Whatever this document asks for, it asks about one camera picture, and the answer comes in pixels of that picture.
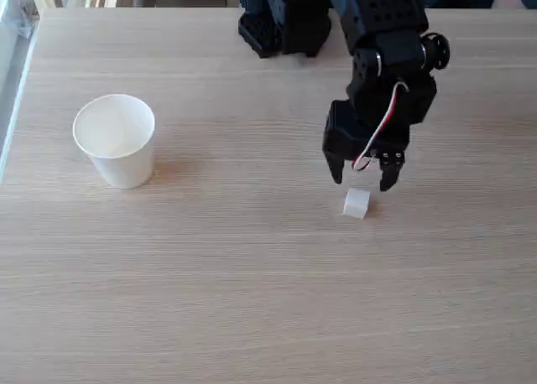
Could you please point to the white cube block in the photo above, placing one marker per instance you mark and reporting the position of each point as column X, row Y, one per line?
column 356, row 203

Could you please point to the white paper cup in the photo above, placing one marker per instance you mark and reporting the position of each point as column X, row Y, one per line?
column 121, row 166

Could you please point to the clear plastic bag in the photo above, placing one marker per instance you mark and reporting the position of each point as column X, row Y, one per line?
column 14, row 11

